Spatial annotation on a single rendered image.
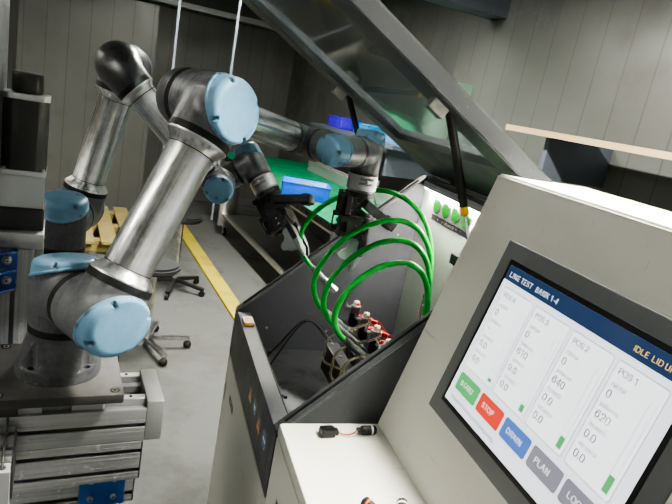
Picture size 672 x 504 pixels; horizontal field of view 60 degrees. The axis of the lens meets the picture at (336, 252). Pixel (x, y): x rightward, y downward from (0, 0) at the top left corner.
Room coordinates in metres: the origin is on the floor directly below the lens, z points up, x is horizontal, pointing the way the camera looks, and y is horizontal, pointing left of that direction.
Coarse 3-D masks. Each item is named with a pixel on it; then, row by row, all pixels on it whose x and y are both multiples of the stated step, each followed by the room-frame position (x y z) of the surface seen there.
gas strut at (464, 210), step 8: (448, 112) 1.15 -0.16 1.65; (448, 120) 1.16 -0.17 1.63; (448, 128) 1.16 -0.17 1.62; (456, 128) 1.16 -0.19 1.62; (448, 136) 1.17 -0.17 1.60; (456, 136) 1.16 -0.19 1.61; (456, 144) 1.16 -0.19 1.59; (456, 152) 1.17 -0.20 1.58; (456, 160) 1.17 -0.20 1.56; (456, 168) 1.17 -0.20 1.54; (456, 176) 1.18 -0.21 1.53; (456, 184) 1.18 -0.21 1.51; (464, 184) 1.18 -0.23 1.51; (464, 192) 1.18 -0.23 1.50; (464, 200) 1.19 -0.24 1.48; (464, 208) 1.19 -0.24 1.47; (464, 216) 1.20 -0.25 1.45; (464, 224) 1.20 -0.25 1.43
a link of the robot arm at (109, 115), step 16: (144, 64) 1.55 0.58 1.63; (112, 96) 1.55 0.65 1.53; (96, 112) 1.56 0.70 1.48; (112, 112) 1.56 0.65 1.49; (128, 112) 1.60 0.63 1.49; (96, 128) 1.55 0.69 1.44; (112, 128) 1.56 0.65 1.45; (96, 144) 1.55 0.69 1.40; (112, 144) 1.58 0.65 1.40; (80, 160) 1.56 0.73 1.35; (96, 160) 1.55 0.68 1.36; (112, 160) 1.60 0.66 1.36; (80, 176) 1.55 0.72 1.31; (96, 176) 1.56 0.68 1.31; (80, 192) 1.53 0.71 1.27; (96, 192) 1.55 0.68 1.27; (96, 208) 1.56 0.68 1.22
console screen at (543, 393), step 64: (512, 256) 1.01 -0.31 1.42; (512, 320) 0.93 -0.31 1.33; (576, 320) 0.82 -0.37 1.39; (640, 320) 0.73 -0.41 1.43; (448, 384) 0.99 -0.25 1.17; (512, 384) 0.86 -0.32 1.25; (576, 384) 0.76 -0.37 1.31; (640, 384) 0.68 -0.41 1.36; (512, 448) 0.80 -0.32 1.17; (576, 448) 0.71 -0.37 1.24; (640, 448) 0.64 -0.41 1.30
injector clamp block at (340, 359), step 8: (328, 344) 1.50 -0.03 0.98; (336, 344) 1.51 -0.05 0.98; (328, 352) 1.47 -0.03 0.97; (352, 352) 1.47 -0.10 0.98; (328, 360) 1.46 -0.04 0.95; (336, 360) 1.40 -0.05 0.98; (344, 360) 1.41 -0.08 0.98; (360, 360) 1.43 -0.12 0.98; (328, 368) 1.45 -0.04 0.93; (344, 368) 1.37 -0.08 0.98; (328, 376) 1.43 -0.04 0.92; (336, 376) 1.38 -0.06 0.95
